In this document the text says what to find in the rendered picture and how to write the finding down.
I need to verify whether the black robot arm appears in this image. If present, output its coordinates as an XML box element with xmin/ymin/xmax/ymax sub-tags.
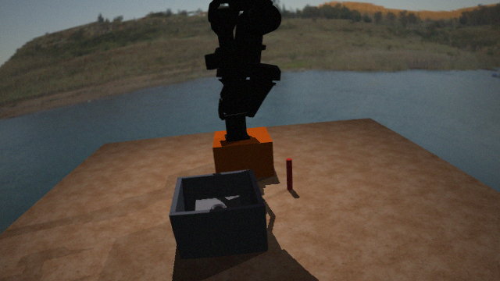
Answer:
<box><xmin>205</xmin><ymin>0</ymin><xmax>282</xmax><ymax>142</ymax></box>

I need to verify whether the dark red peg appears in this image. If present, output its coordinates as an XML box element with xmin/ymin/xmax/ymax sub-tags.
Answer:
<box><xmin>286</xmin><ymin>158</ymin><xmax>293</xmax><ymax>190</ymax></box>

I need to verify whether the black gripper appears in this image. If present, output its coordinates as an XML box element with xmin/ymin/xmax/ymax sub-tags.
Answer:
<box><xmin>216</xmin><ymin>37</ymin><xmax>281</xmax><ymax>117</ymax></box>

